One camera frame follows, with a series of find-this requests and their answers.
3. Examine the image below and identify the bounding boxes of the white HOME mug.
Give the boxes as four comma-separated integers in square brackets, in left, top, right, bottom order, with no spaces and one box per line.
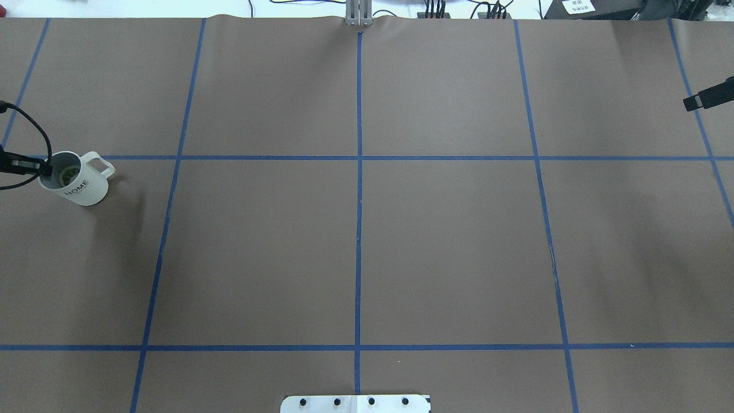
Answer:
[38,151,116,207]

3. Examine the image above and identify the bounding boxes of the black box device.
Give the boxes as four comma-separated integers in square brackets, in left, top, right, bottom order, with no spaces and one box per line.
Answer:
[541,1,644,20]

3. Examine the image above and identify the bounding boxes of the brown paper table mat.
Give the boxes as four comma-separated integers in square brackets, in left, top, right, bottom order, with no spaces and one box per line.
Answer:
[2,15,732,412]

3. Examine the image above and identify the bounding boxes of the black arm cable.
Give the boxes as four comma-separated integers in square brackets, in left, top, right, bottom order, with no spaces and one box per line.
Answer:
[0,100,53,190]

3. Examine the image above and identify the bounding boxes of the aluminium extrusion post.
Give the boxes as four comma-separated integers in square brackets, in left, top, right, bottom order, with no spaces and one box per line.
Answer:
[345,0,374,27]

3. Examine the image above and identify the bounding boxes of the white pedestal base column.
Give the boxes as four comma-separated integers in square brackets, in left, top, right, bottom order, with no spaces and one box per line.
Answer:
[280,394,432,412]

